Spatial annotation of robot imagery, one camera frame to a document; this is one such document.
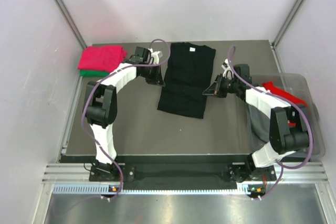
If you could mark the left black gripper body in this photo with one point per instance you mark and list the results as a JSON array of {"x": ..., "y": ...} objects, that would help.
[{"x": 150, "y": 73}]

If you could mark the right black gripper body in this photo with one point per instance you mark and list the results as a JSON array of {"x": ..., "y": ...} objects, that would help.
[{"x": 226, "y": 86}]

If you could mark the black t shirt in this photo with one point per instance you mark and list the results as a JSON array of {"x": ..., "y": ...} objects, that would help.
[{"x": 189, "y": 73}]

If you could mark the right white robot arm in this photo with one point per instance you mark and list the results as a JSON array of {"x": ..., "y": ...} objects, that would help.
[{"x": 289, "y": 129}]

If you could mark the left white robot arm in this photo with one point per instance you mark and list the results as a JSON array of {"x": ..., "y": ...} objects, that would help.
[{"x": 100, "y": 108}]

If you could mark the red t shirt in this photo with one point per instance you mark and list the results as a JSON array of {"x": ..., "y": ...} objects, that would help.
[{"x": 269, "y": 86}]

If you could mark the grey t shirt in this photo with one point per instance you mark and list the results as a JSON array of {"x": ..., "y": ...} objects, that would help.
[{"x": 259, "y": 124}]

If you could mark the folded pink t shirt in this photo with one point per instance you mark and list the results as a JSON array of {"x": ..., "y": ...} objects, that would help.
[{"x": 102, "y": 58}]

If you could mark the clear plastic bin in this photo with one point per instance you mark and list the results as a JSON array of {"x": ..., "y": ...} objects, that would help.
[{"x": 296, "y": 85}]

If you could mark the folded green t shirt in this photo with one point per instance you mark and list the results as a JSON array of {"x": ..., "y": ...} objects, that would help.
[{"x": 93, "y": 73}]

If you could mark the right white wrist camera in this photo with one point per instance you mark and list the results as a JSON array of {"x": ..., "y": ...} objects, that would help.
[{"x": 227, "y": 71}]

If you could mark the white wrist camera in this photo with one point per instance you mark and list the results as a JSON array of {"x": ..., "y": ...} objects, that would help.
[
  {"x": 155, "y": 57},
  {"x": 227, "y": 71}
]

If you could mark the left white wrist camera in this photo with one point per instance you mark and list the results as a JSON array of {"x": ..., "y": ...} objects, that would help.
[{"x": 155, "y": 57}]

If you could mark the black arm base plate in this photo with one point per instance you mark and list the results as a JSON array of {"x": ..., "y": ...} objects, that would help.
[{"x": 191, "y": 176}]

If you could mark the aluminium frame rail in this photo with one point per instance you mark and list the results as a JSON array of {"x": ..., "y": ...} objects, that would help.
[{"x": 311, "y": 173}]

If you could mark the slotted grey cable duct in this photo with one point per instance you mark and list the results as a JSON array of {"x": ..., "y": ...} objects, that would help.
[{"x": 109, "y": 190}]

